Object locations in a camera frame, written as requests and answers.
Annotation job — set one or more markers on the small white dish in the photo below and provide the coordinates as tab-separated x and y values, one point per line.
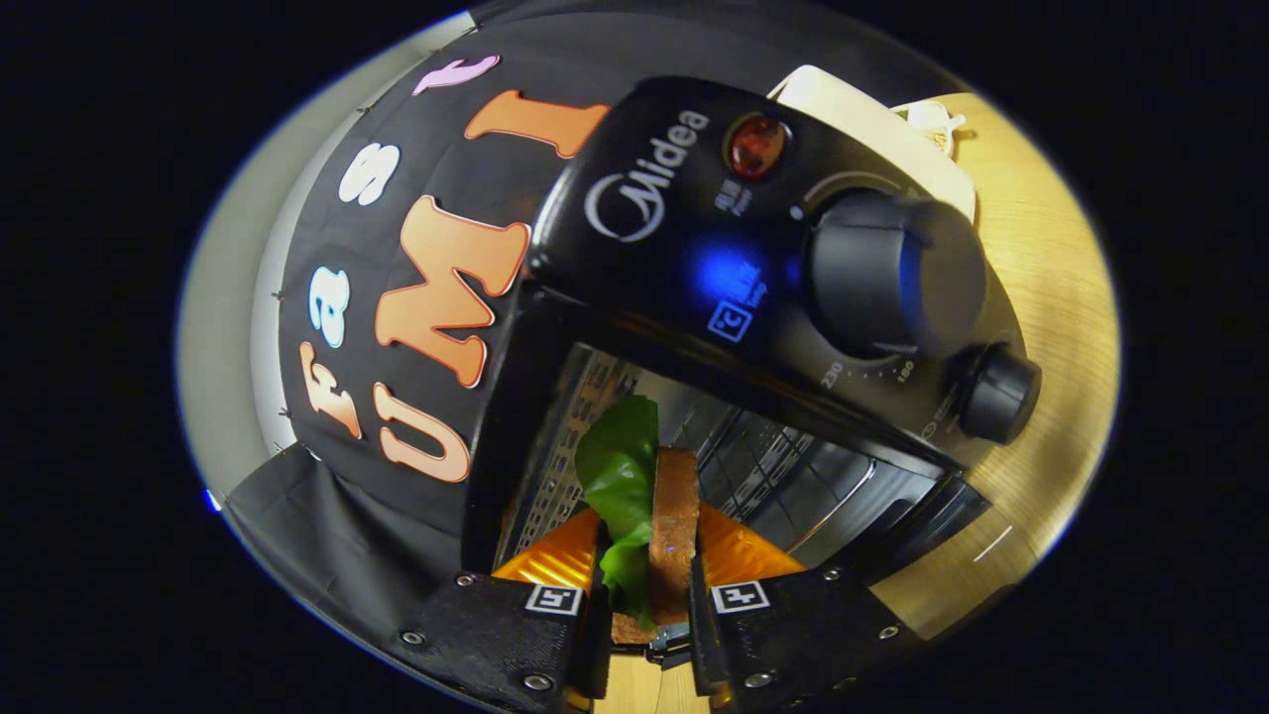
937	119

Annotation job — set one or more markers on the white pop-up toaster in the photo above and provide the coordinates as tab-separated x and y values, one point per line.
872	119

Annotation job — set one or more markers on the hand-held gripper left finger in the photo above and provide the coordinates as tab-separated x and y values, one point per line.
496	635

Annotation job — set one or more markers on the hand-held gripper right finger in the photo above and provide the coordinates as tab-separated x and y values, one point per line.
783	635

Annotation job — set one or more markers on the black toaster oven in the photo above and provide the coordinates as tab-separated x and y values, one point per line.
674	258

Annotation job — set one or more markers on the lettuce bread sandwich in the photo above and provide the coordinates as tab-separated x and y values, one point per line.
674	516

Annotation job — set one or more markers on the black backdrop cloth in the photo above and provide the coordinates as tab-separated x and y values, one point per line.
416	149

